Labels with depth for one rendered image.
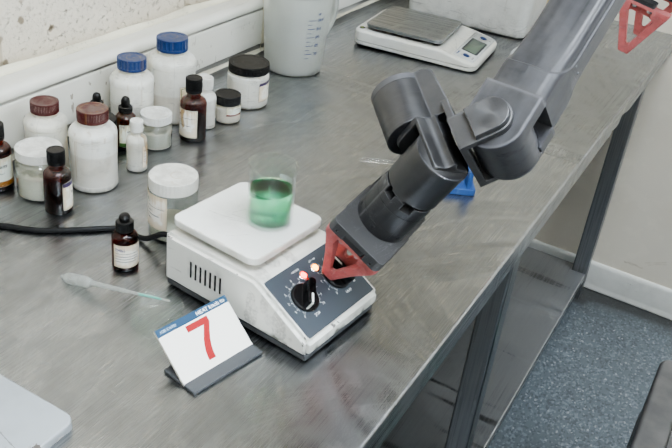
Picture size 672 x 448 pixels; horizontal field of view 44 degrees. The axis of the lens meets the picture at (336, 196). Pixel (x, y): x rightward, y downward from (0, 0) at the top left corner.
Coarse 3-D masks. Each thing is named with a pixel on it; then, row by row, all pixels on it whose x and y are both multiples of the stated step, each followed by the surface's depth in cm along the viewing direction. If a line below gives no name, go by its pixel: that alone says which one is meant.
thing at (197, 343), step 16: (224, 304) 86; (192, 320) 83; (208, 320) 84; (224, 320) 85; (176, 336) 82; (192, 336) 82; (208, 336) 84; (224, 336) 85; (240, 336) 86; (176, 352) 81; (192, 352) 82; (208, 352) 83; (224, 352) 84; (192, 368) 81
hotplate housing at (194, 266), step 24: (168, 240) 90; (192, 240) 89; (312, 240) 92; (168, 264) 92; (192, 264) 89; (216, 264) 87; (240, 264) 87; (264, 264) 87; (288, 264) 88; (192, 288) 91; (216, 288) 88; (240, 288) 86; (264, 288) 85; (240, 312) 88; (264, 312) 85; (360, 312) 91; (264, 336) 87; (288, 336) 84
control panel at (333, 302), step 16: (320, 256) 91; (288, 272) 87; (320, 272) 90; (272, 288) 85; (288, 288) 86; (320, 288) 88; (336, 288) 90; (352, 288) 91; (368, 288) 92; (288, 304) 85; (320, 304) 87; (336, 304) 88; (352, 304) 89; (304, 320) 85; (320, 320) 86
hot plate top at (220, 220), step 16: (224, 192) 95; (240, 192) 96; (192, 208) 92; (208, 208) 92; (224, 208) 92; (240, 208) 93; (176, 224) 90; (192, 224) 89; (208, 224) 89; (224, 224) 90; (240, 224) 90; (304, 224) 91; (320, 224) 93; (208, 240) 87; (224, 240) 87; (240, 240) 87; (256, 240) 88; (272, 240) 88; (288, 240) 88; (240, 256) 85; (256, 256) 85; (272, 256) 87
